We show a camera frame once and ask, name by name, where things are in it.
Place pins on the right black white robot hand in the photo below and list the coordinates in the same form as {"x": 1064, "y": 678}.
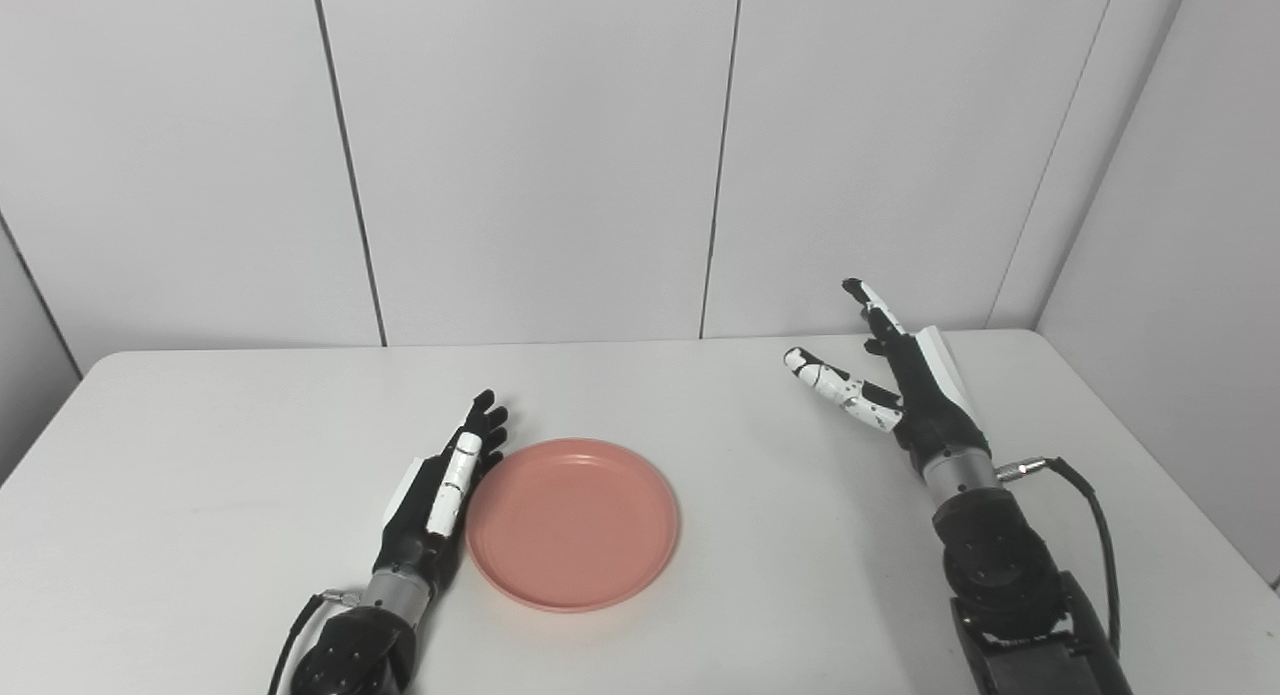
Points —
{"x": 925, "y": 405}

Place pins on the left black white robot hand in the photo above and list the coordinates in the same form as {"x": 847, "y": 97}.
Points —
{"x": 425, "y": 515}

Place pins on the pink round plate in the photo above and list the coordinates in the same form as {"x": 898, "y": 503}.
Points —
{"x": 572, "y": 523}

